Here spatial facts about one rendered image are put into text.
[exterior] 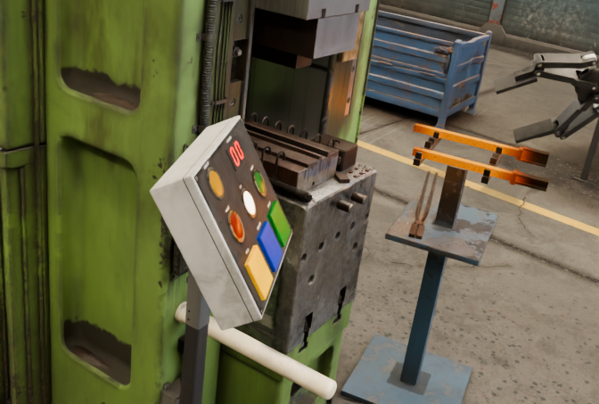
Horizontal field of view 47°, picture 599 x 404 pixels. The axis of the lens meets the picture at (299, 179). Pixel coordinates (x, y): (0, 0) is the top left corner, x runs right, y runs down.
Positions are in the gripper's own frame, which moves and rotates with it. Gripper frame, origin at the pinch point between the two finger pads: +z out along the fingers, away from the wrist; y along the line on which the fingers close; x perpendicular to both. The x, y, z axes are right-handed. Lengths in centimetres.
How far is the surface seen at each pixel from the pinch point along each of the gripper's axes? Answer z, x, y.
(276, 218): 48.7, 6.9, -2.2
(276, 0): 43, -43, 14
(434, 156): 31, -53, -63
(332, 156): 51, -36, -33
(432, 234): 40, -41, -85
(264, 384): 89, 8, -69
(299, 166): 56, -27, -24
